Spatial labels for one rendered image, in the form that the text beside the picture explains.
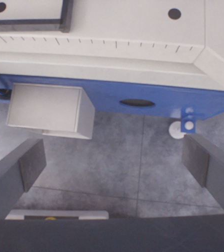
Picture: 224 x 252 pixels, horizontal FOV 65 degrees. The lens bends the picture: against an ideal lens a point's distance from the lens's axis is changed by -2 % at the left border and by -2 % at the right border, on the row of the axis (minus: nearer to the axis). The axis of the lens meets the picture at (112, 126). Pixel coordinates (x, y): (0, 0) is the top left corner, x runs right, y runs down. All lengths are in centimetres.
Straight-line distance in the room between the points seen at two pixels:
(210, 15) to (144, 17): 11
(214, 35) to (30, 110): 53
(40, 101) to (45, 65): 24
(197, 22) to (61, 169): 99
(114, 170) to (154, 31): 87
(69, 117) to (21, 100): 17
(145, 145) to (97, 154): 28
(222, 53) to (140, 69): 14
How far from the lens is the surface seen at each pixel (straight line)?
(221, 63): 34
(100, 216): 98
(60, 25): 32
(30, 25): 34
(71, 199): 114
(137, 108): 82
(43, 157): 17
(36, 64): 43
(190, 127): 94
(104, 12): 35
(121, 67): 38
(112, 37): 32
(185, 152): 16
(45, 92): 64
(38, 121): 62
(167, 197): 113
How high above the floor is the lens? 107
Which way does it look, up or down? 81 degrees down
